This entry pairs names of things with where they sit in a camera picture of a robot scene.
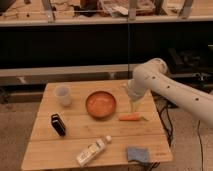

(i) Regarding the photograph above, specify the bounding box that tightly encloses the black standing eraser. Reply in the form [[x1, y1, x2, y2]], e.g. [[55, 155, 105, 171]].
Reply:
[[51, 114, 66, 136]]

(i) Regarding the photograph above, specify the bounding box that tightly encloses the black floor cable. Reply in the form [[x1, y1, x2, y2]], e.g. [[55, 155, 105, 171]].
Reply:
[[196, 120, 205, 171]]

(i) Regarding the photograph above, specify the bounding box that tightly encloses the orange carrot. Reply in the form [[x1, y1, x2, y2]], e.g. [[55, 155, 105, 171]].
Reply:
[[119, 113, 148, 121]]

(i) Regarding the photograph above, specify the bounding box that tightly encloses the translucent plastic cup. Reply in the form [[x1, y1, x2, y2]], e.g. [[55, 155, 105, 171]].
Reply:
[[54, 85, 71, 107]]

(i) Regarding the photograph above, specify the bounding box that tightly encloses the blue folded cloth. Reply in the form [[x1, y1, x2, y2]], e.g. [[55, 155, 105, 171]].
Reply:
[[126, 147, 149, 163]]

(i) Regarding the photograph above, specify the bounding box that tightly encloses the clear plastic bottle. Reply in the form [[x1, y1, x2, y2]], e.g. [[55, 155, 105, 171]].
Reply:
[[76, 135, 112, 167]]

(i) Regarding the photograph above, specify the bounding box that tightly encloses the long metal shelf rail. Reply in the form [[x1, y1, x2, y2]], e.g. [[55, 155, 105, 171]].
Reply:
[[0, 64, 137, 86]]

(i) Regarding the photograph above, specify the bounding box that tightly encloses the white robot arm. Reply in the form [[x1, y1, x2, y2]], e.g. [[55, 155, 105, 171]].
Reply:
[[124, 58, 213, 129]]

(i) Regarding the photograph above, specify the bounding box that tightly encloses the orange wooden bowl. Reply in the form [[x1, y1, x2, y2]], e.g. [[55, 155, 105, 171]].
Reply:
[[85, 91, 116, 119]]

